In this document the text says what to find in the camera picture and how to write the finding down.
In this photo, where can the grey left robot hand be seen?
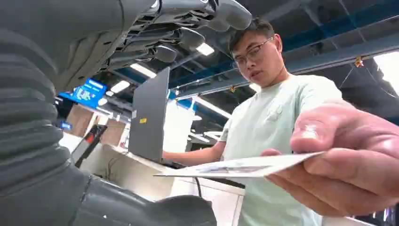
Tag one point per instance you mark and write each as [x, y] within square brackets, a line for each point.
[78, 34]

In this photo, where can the person's left hand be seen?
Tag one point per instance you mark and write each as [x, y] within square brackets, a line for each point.
[358, 156]

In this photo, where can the white printed card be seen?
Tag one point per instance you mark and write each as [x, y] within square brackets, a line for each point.
[243, 167]

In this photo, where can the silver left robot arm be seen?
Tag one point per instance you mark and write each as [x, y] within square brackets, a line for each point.
[28, 124]

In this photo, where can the blue hanging sign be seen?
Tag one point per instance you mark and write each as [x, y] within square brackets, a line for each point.
[85, 93]

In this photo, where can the rectangular ceiling light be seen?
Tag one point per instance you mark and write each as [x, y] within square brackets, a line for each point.
[204, 49]
[142, 70]
[120, 86]

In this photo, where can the person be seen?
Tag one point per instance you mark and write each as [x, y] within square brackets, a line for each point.
[265, 124]

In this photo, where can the black and red device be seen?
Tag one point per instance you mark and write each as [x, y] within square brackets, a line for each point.
[88, 142]

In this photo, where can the dark grey laptop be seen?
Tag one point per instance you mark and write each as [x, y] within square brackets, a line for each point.
[148, 118]

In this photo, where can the white pillar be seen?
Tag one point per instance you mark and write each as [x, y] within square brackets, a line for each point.
[177, 128]

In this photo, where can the thin-framed eyeglasses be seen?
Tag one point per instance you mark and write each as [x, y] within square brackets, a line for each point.
[249, 54]

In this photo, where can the long ceiling light strip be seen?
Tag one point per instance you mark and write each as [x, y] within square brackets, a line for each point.
[212, 107]

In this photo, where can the white laptop stand box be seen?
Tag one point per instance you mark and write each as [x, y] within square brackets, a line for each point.
[140, 181]

